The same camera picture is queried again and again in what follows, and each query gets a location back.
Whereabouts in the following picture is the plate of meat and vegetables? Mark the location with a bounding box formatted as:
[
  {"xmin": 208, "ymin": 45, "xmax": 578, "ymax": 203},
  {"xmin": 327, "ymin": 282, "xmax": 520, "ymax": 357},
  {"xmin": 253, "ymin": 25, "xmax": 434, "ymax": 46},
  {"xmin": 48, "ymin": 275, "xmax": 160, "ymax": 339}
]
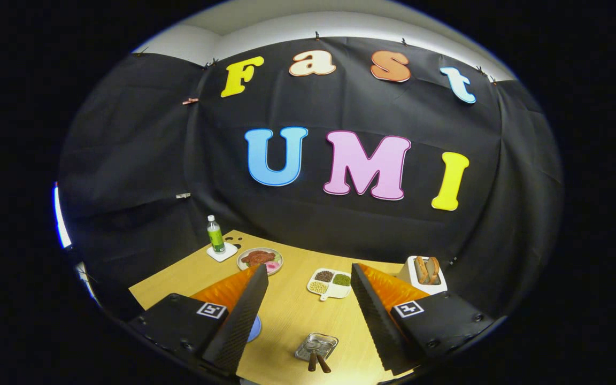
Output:
[{"xmin": 237, "ymin": 248, "xmax": 284, "ymax": 276}]

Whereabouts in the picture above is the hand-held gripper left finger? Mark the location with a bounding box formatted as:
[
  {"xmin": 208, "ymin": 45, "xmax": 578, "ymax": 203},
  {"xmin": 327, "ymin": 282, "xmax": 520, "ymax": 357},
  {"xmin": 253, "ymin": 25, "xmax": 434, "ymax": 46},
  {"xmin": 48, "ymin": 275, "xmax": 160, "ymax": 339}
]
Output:
[{"xmin": 128, "ymin": 264, "xmax": 270, "ymax": 375}]

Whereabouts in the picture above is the green label plastic bottle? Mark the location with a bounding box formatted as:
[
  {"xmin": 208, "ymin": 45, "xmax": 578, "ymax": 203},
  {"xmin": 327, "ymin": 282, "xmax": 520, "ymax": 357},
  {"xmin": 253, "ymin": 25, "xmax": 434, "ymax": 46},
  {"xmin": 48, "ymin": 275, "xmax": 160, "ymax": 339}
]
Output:
[{"xmin": 207, "ymin": 215, "xmax": 226, "ymax": 253}]

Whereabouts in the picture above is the white toaster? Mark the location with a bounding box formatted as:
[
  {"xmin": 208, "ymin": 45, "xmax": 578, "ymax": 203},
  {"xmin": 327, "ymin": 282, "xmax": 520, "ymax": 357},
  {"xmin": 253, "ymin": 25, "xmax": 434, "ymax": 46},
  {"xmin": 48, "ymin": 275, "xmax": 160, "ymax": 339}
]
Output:
[{"xmin": 398, "ymin": 256, "xmax": 448, "ymax": 296}]

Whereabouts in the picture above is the lit computer screen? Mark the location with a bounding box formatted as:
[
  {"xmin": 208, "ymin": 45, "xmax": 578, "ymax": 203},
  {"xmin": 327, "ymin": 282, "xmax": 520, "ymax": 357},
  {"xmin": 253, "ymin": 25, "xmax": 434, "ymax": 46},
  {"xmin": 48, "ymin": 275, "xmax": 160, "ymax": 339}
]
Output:
[{"xmin": 53, "ymin": 182, "xmax": 72, "ymax": 249}]

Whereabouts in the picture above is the white divided dish of beans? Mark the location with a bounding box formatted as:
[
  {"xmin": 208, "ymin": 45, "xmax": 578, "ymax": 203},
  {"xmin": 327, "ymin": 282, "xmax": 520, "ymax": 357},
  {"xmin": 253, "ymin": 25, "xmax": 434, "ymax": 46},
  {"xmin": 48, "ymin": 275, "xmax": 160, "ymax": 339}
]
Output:
[{"xmin": 307, "ymin": 268, "xmax": 352, "ymax": 301}]

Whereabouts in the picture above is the metal wire basket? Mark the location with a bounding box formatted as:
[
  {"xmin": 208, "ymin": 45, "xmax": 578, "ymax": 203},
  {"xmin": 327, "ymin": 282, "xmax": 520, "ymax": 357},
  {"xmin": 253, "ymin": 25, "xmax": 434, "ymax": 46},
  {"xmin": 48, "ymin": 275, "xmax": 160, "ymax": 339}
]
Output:
[{"xmin": 295, "ymin": 333, "xmax": 339, "ymax": 363}]

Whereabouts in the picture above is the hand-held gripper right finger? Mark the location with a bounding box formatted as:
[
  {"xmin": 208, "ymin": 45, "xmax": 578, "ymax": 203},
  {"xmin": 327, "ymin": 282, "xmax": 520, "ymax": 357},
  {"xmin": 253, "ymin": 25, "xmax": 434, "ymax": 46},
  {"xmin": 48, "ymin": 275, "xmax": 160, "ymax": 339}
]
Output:
[{"xmin": 351, "ymin": 263, "xmax": 496, "ymax": 376}]

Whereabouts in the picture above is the white square coaster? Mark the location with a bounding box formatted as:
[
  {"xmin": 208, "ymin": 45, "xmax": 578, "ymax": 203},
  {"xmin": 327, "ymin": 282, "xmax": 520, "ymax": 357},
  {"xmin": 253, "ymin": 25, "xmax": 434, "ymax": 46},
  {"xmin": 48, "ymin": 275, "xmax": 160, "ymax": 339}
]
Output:
[{"xmin": 206, "ymin": 242, "xmax": 238, "ymax": 263}]

